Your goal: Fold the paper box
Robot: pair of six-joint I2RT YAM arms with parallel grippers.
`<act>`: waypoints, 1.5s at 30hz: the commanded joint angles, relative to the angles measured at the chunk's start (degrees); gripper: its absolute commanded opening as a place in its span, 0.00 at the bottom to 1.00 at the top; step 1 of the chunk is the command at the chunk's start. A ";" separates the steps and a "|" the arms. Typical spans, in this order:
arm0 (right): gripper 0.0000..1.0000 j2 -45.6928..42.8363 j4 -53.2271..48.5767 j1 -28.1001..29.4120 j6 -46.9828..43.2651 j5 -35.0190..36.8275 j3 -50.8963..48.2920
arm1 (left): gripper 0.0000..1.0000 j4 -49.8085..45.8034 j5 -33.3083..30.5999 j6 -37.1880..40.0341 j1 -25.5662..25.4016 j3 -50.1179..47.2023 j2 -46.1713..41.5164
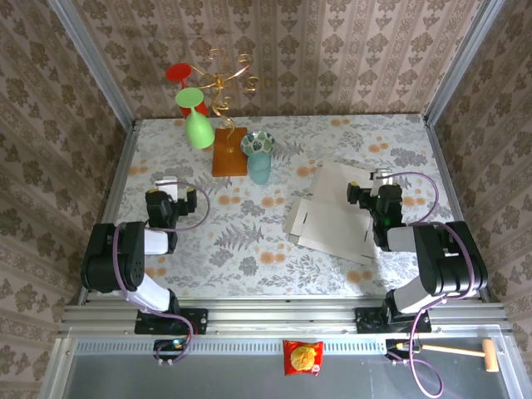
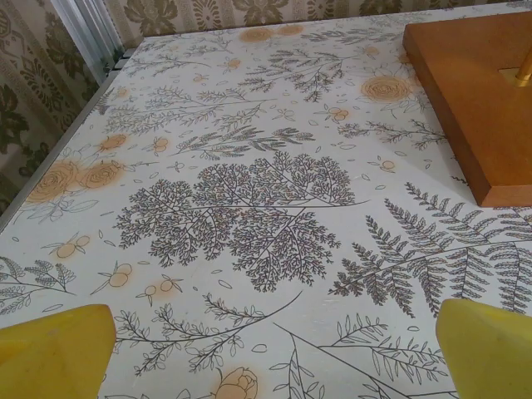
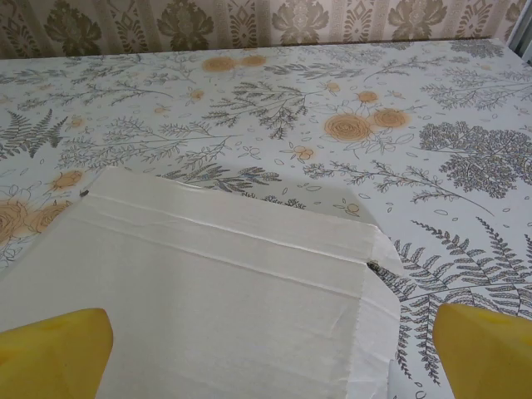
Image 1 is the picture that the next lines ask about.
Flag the white cardboard box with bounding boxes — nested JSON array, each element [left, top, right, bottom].
[[282, 160, 394, 265]]

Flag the green plastic wine glass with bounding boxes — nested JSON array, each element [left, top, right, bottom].
[[174, 86, 216, 150]]

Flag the teal textured plastic cup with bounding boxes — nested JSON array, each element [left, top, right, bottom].
[[247, 152, 272, 186]]

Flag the floral table cover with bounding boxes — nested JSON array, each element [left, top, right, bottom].
[[97, 115, 479, 298]]

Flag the leaf print bowl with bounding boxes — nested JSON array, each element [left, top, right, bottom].
[[239, 130, 278, 158]]

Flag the red plastic wine glass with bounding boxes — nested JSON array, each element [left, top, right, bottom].
[[165, 62, 209, 120]]

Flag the small black connector board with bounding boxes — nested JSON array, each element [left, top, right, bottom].
[[153, 338, 188, 361], [385, 338, 416, 361]]

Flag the red snack packet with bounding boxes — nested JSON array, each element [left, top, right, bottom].
[[282, 339, 324, 377]]

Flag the wooden mallet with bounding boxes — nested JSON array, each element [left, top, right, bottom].
[[421, 338, 500, 372]]

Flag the grey metal tray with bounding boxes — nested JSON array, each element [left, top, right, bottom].
[[39, 335, 532, 399]]

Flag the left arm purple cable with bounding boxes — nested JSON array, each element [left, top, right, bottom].
[[111, 180, 212, 367]]

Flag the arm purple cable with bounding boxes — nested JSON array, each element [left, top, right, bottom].
[[111, 180, 212, 367], [384, 171, 490, 397]]

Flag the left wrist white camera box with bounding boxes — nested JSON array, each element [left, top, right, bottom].
[[155, 176, 180, 200]]

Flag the aluminium table side rail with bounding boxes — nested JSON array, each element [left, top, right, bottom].
[[77, 120, 139, 307], [422, 115, 492, 303]]

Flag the gold wire rack wooden base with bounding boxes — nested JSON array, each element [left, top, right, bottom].
[[189, 47, 261, 178]]

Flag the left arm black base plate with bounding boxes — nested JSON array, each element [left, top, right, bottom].
[[135, 308, 209, 336]]

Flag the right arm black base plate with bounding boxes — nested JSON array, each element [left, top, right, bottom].
[[355, 306, 432, 334]]

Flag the aluminium corner post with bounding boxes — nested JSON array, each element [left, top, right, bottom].
[[47, 0, 136, 126], [423, 0, 506, 126]]

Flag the aluminium cross rail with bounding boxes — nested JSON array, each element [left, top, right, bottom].
[[57, 302, 510, 336]]

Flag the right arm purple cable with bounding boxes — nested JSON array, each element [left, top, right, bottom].
[[384, 171, 490, 397]]

